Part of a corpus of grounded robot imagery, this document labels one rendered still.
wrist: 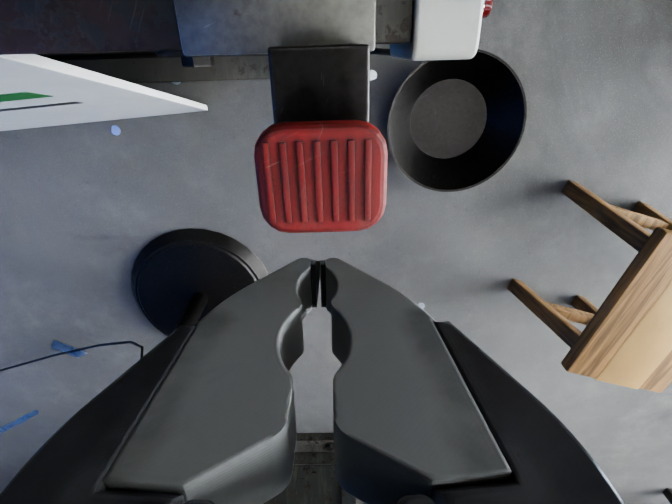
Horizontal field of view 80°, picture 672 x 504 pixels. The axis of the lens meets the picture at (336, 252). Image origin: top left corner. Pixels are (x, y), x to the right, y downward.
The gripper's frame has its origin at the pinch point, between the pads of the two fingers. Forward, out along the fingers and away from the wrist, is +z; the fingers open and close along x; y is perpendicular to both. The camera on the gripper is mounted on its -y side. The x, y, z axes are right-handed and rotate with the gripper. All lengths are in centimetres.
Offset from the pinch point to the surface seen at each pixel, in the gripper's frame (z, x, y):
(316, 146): 9.1, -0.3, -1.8
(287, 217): 9.1, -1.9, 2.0
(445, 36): 22.5, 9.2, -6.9
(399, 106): 81, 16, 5
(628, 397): 85, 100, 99
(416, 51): 22.6, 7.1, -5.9
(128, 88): 50, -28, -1
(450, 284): 85, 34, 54
